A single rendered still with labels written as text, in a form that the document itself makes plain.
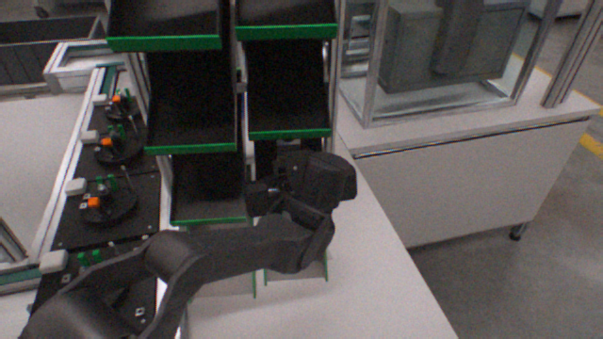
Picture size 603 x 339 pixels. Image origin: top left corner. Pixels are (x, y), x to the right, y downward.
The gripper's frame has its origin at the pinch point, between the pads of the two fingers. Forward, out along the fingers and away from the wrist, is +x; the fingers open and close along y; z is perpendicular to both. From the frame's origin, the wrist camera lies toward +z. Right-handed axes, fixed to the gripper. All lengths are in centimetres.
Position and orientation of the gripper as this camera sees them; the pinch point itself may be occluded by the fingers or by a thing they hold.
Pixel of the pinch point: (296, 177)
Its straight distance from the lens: 67.5
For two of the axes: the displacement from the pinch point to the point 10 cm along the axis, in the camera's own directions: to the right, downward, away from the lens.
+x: -1.7, -4.3, 8.9
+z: -1.0, -8.9, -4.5
